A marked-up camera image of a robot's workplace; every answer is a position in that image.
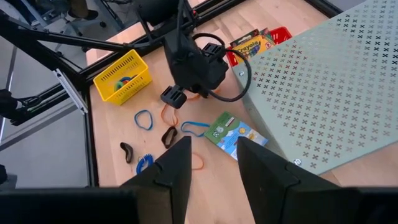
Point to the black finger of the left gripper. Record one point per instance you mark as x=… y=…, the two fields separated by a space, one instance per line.
x=173 y=97
x=214 y=51

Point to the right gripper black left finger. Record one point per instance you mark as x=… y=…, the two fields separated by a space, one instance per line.
x=171 y=186

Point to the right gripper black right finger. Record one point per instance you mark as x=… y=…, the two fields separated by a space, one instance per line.
x=273 y=193

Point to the yellow green Crayola crayon box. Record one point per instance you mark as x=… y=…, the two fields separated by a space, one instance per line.
x=252 y=46

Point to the blue coil wristband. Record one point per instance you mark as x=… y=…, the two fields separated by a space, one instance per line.
x=141 y=161
x=126 y=79

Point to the green coil wristband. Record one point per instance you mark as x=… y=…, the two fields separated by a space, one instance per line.
x=117 y=85

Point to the green and blue card box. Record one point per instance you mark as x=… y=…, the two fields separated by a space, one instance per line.
x=230 y=133

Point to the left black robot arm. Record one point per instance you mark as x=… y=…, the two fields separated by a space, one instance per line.
x=158 y=11

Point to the orange rubber band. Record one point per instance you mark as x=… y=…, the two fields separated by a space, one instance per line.
x=194 y=98
x=162 y=115
x=202 y=161

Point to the blue rubber band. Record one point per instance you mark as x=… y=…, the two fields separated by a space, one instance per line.
x=196 y=123
x=135 y=118

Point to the yellow plastic basket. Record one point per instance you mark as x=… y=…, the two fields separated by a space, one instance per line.
x=130 y=84

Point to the red plastic basket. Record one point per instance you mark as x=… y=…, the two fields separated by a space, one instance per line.
x=281 y=34

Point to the pale green perforated metal shelf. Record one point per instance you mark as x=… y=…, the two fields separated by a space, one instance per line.
x=326 y=93

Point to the person's foot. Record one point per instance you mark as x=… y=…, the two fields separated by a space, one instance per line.
x=87 y=14

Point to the silver metal bracket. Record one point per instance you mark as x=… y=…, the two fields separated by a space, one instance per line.
x=71 y=91

